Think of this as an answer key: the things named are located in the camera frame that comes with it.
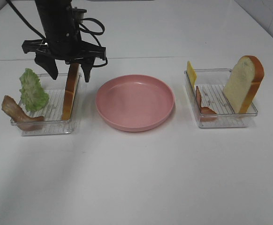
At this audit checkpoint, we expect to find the pink ham slice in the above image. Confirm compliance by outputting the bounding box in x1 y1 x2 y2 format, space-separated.
196 86 217 122

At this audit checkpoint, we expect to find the yellow cheese slice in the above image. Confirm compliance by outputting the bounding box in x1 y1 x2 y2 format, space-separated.
187 61 197 89

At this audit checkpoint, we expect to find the left clear plastic tray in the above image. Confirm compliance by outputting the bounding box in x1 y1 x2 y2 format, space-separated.
10 73 83 136

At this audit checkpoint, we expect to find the bread slice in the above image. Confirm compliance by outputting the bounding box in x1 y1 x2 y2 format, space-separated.
223 55 265 114
61 63 79 120

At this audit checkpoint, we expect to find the pink round plate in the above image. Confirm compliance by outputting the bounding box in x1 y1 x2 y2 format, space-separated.
96 75 174 132

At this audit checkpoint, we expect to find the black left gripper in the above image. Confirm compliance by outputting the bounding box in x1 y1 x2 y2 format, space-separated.
22 25 107 83

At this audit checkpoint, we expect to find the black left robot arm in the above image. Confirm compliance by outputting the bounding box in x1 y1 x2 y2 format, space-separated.
22 0 107 82

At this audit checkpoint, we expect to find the green lettuce leaf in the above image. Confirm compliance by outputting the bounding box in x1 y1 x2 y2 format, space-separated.
19 68 49 112

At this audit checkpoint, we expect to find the clear plastic tray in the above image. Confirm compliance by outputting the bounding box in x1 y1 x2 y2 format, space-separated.
184 68 258 128
10 73 83 136

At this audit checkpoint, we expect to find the brown bacon strip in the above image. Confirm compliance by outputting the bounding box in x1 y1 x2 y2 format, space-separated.
1 95 44 131

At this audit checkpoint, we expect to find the right clear plastic tray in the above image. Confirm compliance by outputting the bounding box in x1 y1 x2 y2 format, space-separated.
184 68 258 128

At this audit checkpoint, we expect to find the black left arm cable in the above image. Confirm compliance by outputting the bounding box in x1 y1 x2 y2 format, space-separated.
5 0 109 68

